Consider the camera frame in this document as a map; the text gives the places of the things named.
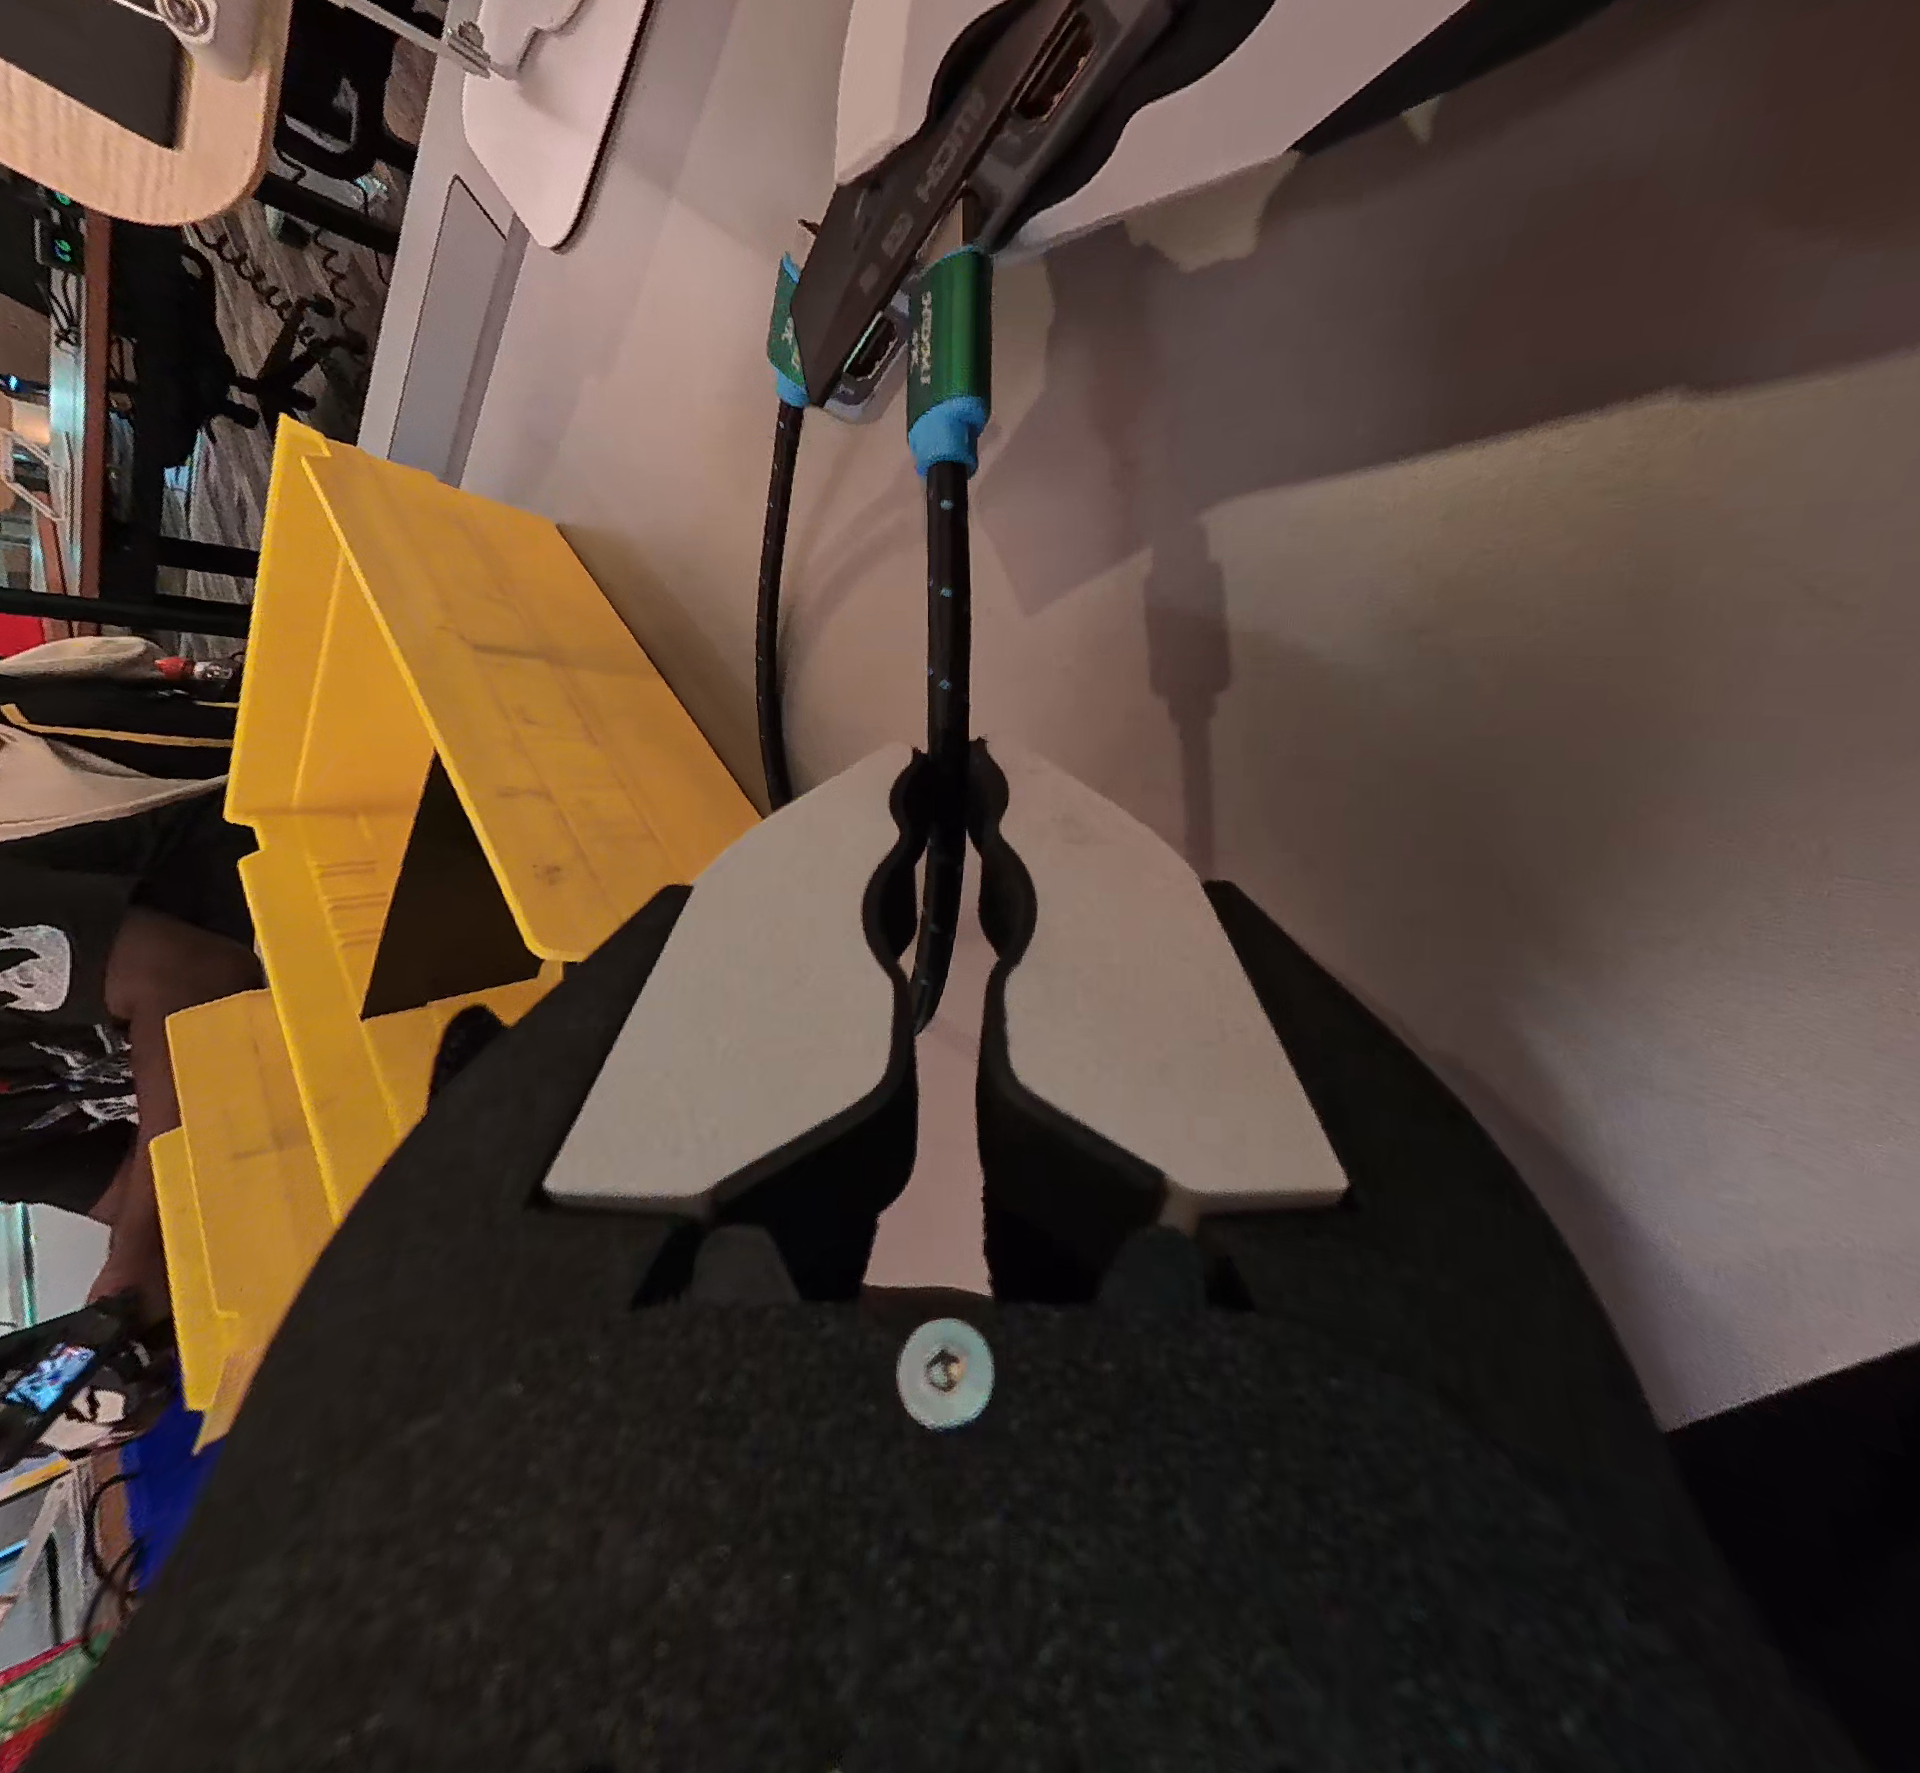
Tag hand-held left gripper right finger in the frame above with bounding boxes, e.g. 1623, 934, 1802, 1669
966, 742, 1347, 1303

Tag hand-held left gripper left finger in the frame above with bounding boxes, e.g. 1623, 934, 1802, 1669
544, 749, 919, 1303

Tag slim black multiport hub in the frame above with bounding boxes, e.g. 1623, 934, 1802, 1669
786, 0, 1179, 425

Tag yellow plastic bin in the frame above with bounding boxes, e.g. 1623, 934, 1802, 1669
150, 416, 767, 1452

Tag black braided HDMI cable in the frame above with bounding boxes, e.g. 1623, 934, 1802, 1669
892, 246, 999, 1033
753, 249, 822, 817

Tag grey desk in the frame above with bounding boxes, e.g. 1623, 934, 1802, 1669
360, 0, 1920, 1431

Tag black bin divider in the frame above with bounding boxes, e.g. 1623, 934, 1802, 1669
360, 755, 546, 1020

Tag white lamp base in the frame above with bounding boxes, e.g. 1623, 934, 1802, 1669
158, 0, 707, 251

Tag blue plastic bin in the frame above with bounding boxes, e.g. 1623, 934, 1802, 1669
121, 1406, 208, 1596

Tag black smartphone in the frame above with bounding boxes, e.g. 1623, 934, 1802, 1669
0, 1294, 144, 1456

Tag wood-framed black partition panel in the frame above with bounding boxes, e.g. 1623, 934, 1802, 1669
0, 0, 317, 231

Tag wooden table black legs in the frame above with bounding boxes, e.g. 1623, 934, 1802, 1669
42, 212, 392, 635

